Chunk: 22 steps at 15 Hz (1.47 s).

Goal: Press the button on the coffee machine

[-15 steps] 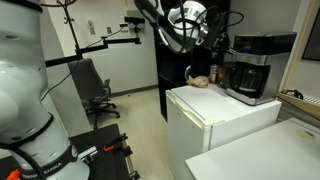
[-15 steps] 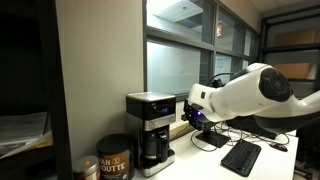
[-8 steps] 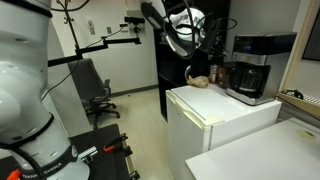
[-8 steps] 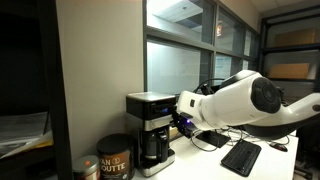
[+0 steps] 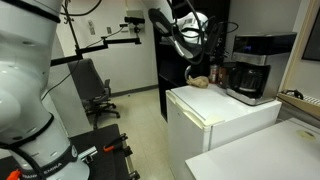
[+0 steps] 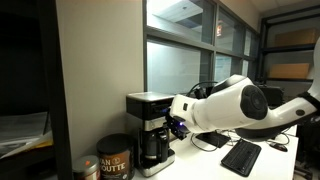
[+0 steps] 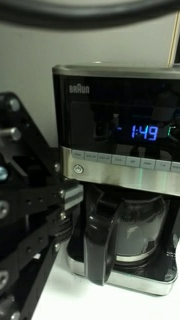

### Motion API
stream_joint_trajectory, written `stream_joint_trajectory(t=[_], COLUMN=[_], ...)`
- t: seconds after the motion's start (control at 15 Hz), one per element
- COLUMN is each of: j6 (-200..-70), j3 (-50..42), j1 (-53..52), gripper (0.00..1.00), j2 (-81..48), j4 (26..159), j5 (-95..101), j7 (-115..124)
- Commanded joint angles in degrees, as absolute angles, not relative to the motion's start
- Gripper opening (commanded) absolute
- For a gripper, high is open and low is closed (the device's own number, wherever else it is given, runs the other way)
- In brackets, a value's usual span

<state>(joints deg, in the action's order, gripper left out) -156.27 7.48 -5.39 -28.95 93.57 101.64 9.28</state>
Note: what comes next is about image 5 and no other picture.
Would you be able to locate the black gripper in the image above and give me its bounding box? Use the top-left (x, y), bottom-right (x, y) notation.
top-left (204, 21), bottom-right (230, 67)

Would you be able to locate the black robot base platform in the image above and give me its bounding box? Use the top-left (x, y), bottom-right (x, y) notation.
top-left (0, 123), bottom-right (141, 180)

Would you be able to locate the brown Van Houtte coffee can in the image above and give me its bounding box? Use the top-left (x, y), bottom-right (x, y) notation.
top-left (217, 61), bottom-right (236, 90)

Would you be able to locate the glass coffee carafe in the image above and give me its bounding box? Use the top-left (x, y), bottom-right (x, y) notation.
top-left (229, 61), bottom-right (271, 98)

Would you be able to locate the black silver coffee machine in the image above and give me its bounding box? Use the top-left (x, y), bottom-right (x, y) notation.
top-left (225, 31), bottom-right (298, 107)

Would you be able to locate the crumpled brown cloth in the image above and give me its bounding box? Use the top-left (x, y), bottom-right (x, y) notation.
top-left (185, 75), bottom-right (211, 89)

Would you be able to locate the black shelving unit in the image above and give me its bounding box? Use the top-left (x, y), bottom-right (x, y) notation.
top-left (152, 0), bottom-right (232, 122)

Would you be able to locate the white mini fridge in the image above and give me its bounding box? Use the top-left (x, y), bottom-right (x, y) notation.
top-left (165, 83), bottom-right (283, 180)

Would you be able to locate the grey office chair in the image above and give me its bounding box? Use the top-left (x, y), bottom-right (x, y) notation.
top-left (67, 58), bottom-right (121, 131)

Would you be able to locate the orange black bar clamp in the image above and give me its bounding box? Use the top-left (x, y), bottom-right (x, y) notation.
top-left (102, 132), bottom-right (130, 154)

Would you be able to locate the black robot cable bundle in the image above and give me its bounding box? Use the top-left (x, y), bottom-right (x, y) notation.
top-left (147, 0), bottom-right (240, 66)

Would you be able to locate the black power cable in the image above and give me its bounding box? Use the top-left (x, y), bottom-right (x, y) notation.
top-left (282, 88), bottom-right (305, 101)

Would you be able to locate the tan wooden wall ledge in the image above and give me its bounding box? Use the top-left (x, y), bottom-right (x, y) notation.
top-left (276, 92), bottom-right (320, 118)

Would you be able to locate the black stereo camera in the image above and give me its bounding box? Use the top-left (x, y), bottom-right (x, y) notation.
top-left (123, 15), bottom-right (147, 34)

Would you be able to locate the grey window frame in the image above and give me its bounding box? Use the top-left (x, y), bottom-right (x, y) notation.
top-left (301, 0), bottom-right (320, 63)

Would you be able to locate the black camera boom stand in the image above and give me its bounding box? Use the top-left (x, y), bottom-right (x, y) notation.
top-left (49, 0), bottom-right (143, 68)

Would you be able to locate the white wall switch plate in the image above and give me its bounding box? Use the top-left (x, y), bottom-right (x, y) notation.
top-left (87, 19), bottom-right (96, 36)

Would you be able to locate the silver metal bracket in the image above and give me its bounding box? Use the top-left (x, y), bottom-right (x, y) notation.
top-left (77, 145), bottom-right (99, 162)

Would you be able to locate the orange clamp handle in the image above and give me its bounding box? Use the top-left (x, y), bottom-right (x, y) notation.
top-left (5, 168), bottom-right (23, 180)

